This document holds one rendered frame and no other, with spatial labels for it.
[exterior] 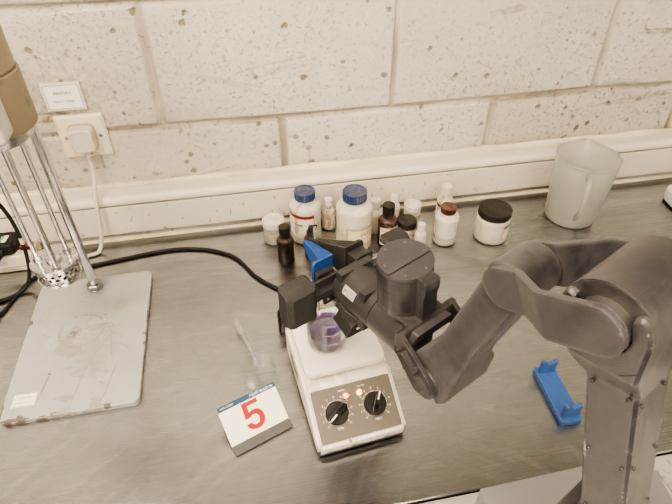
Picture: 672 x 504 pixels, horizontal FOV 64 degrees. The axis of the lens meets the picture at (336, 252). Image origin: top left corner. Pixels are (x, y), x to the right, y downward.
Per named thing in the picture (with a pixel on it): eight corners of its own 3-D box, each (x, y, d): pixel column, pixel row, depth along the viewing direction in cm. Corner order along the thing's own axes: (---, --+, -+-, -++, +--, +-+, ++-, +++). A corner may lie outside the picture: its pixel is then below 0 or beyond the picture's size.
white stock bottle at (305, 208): (304, 223, 116) (302, 177, 109) (327, 234, 113) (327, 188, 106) (285, 237, 113) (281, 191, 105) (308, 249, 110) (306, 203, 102)
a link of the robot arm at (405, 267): (483, 366, 57) (499, 288, 49) (427, 409, 54) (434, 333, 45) (410, 304, 64) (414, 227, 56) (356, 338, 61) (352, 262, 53)
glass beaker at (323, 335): (343, 322, 83) (343, 282, 78) (352, 354, 78) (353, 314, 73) (298, 329, 82) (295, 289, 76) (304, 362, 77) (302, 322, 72)
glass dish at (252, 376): (276, 389, 84) (275, 380, 82) (240, 391, 83) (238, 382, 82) (277, 361, 88) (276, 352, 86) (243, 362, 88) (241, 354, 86)
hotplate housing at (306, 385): (406, 436, 78) (410, 403, 72) (318, 460, 75) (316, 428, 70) (357, 325, 94) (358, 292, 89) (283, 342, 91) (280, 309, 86)
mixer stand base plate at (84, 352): (140, 404, 82) (138, 400, 81) (-1, 427, 79) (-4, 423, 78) (153, 273, 104) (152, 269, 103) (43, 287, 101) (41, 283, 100)
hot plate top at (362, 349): (386, 361, 78) (387, 357, 77) (306, 381, 75) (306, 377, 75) (360, 304, 87) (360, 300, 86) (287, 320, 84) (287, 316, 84)
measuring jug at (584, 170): (602, 250, 109) (628, 188, 100) (536, 238, 112) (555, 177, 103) (598, 201, 123) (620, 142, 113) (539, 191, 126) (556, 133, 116)
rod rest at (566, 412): (581, 423, 79) (588, 409, 77) (559, 426, 79) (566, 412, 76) (551, 369, 87) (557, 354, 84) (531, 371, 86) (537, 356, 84)
